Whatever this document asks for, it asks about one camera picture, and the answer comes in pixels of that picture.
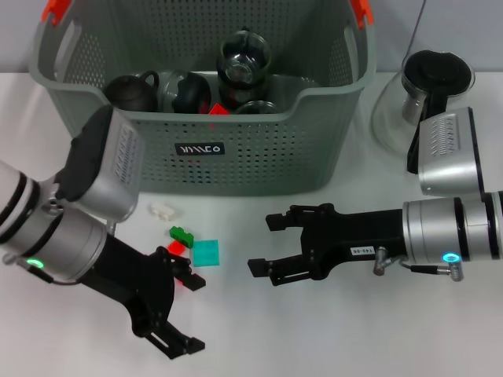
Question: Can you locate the dark green toy brick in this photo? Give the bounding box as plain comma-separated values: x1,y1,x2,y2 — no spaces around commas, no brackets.
168,225,195,249

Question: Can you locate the right gripper cable with plug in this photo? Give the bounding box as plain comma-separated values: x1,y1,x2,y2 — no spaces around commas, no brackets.
372,246,465,282

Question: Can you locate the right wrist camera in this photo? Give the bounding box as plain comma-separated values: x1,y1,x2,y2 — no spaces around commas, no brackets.
417,106,488,197

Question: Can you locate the grey-green perforated storage basket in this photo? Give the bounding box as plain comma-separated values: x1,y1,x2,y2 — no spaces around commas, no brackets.
30,0,378,197

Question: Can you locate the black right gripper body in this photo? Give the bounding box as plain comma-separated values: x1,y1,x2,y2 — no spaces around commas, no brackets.
290,203,406,282

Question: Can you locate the translucent clear toy brick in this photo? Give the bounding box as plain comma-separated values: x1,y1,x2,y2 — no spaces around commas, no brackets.
148,201,178,221

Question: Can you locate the glass pitcher with black lid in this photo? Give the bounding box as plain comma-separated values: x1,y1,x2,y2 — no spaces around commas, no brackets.
371,49,476,174

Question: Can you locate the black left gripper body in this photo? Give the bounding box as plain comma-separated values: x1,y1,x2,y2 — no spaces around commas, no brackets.
78,233,176,337

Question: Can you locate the black clay teapot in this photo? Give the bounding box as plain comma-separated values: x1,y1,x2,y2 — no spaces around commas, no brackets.
104,70,161,113

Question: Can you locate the teal square toy brick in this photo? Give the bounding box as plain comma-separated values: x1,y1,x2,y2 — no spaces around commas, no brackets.
192,238,221,268

